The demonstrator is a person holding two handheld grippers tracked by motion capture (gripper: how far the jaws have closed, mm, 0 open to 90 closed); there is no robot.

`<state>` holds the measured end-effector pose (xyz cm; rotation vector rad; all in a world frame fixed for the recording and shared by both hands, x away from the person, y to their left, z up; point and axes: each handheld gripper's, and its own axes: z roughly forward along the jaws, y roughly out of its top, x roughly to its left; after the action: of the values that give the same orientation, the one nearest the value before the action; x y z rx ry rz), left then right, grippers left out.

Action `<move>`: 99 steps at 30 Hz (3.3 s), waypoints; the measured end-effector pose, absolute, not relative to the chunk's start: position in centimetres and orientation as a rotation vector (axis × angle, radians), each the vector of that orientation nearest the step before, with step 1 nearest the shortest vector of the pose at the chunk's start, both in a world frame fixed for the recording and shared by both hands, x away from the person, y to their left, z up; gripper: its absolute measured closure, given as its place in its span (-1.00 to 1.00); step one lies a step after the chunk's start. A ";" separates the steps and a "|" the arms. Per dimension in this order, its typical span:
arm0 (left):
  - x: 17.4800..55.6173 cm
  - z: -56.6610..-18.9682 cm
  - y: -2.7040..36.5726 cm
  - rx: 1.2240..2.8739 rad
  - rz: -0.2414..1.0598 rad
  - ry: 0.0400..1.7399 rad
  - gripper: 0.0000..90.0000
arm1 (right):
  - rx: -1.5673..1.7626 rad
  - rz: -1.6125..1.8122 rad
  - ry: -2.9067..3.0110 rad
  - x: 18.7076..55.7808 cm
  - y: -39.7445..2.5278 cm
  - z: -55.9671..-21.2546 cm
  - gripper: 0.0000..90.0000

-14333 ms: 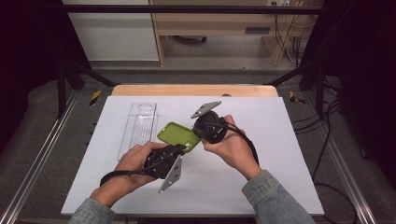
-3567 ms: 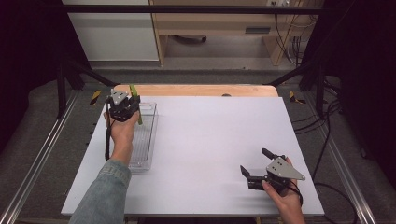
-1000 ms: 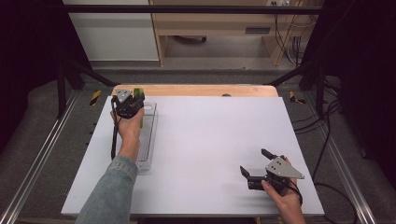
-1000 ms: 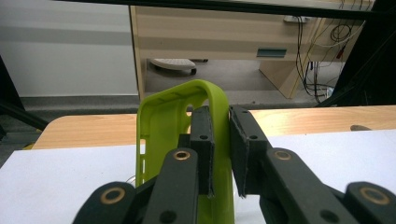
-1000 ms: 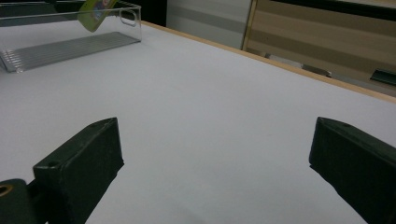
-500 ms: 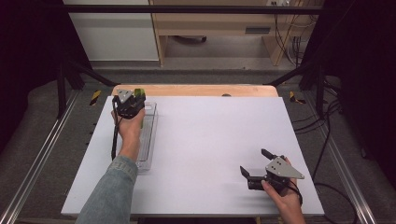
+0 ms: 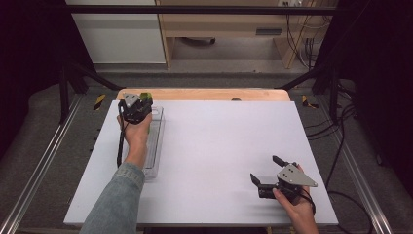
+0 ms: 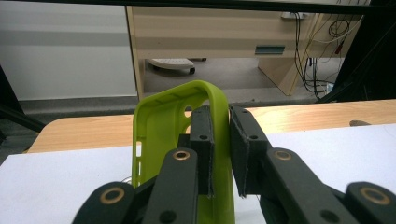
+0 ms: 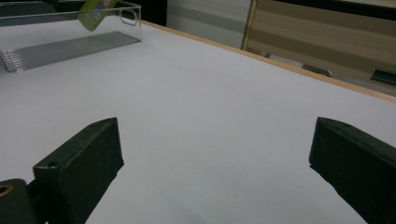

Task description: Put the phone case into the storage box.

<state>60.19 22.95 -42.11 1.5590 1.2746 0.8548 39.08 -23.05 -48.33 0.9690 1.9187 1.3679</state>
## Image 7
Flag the black curtain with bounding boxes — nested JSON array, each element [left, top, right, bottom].
[[0, 0, 97, 159], [313, 0, 413, 198]]

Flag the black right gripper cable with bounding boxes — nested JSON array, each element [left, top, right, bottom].
[[299, 186, 318, 216]]

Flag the green phone case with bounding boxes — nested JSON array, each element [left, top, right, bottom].
[[139, 92, 154, 135]]

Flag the wooden desk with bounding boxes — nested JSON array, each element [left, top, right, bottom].
[[155, 0, 339, 70]]

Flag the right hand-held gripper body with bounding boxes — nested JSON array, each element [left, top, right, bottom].
[[258, 162, 319, 207]]

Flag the white cabinet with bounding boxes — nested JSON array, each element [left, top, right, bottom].
[[64, 0, 168, 64]]

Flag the person's right hand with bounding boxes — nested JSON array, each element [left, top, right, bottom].
[[272, 164, 318, 226]]

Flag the white power strip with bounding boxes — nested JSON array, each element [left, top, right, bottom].
[[278, 0, 304, 8]]

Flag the black horizontal frame bar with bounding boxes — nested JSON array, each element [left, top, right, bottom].
[[63, 4, 339, 16]]

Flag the black floor cable loop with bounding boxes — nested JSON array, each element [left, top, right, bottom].
[[326, 190, 375, 234]]

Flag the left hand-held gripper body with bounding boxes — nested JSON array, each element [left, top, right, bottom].
[[117, 92, 154, 126]]

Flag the hanging cables under desk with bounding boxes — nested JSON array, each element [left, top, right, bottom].
[[283, 13, 329, 70]]

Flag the aluminium rail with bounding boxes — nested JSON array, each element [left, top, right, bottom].
[[0, 93, 85, 234], [315, 96, 394, 234]]

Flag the yellow black tape strip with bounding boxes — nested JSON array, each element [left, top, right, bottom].
[[301, 95, 320, 110], [93, 94, 107, 111]]

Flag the clear plastic container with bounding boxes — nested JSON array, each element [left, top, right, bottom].
[[141, 105, 167, 180]]

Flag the bundle of black floor cables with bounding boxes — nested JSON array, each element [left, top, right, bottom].
[[304, 83, 357, 189]]

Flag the person's left hand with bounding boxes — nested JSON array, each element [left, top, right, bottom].
[[116, 111, 154, 168]]

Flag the black metal stand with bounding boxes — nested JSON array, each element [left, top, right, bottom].
[[57, 59, 126, 125], [275, 59, 341, 123]]

